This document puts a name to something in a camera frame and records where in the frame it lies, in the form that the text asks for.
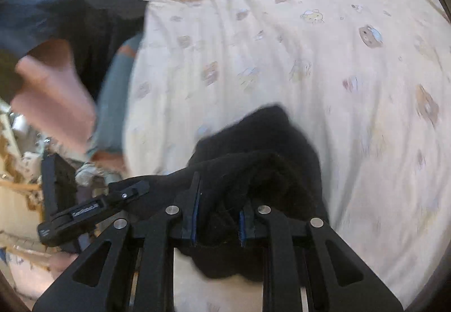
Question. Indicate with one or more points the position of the cream bear print blanket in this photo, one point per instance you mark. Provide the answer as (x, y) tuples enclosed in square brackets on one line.
[(282, 68)]

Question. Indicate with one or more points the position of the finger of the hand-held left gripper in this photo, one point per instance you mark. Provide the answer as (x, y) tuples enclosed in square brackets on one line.
[(128, 191)]

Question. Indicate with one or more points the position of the black pants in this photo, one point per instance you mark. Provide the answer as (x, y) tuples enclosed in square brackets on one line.
[(267, 142)]

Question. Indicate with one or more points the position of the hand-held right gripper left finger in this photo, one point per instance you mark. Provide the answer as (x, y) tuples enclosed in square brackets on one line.
[(195, 224)]

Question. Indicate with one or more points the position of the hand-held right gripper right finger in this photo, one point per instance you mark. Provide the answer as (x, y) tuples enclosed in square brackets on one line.
[(243, 229)]

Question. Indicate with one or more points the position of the pink curtain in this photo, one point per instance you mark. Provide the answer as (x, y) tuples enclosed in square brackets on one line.
[(53, 97)]

